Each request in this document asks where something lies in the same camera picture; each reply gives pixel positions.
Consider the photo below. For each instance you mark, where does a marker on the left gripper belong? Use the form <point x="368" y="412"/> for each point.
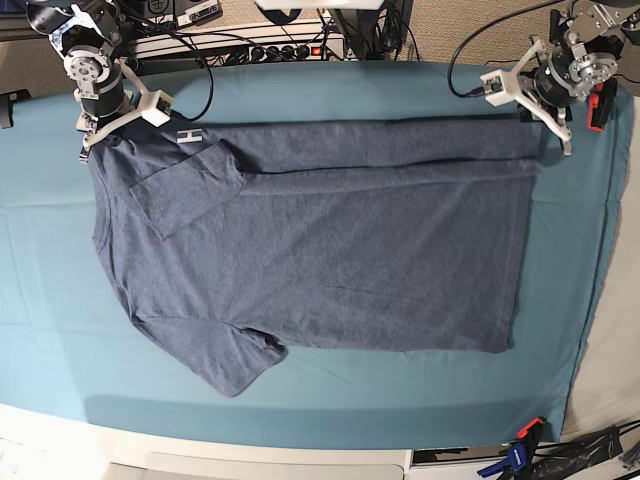
<point x="544" y="79"/>

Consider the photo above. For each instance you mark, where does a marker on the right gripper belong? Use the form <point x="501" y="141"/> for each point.
<point x="106" y="90"/>

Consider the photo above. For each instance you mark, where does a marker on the blue-grey T-shirt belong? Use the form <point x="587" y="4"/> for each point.
<point x="225" y="245"/>

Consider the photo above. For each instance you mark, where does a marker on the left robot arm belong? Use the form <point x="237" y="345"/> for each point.
<point x="585" y="55"/>

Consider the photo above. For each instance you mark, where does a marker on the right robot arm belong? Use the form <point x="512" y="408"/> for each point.
<point x="91" y="38"/>

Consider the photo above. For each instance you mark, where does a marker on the orange black clamp top right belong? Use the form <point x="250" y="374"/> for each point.
<point x="600" y="104"/>

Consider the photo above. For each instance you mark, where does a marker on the black clamp left edge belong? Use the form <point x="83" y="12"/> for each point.
<point x="7" y="102"/>

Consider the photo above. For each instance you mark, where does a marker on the white power strip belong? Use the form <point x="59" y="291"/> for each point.
<point x="236" y="55"/>

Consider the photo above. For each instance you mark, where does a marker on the black plastic bag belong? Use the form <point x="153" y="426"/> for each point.
<point x="583" y="452"/>

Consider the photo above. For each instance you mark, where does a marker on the blue orange clamp bottom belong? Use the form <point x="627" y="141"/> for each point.
<point x="519" y="454"/>

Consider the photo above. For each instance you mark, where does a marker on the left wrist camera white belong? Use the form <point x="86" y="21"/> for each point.
<point x="500" y="87"/>

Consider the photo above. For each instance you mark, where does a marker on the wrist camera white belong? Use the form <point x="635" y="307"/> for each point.
<point x="156" y="107"/>
<point x="500" y="87"/>

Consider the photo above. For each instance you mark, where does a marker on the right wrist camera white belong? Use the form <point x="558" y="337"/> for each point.
<point x="156" y="107"/>

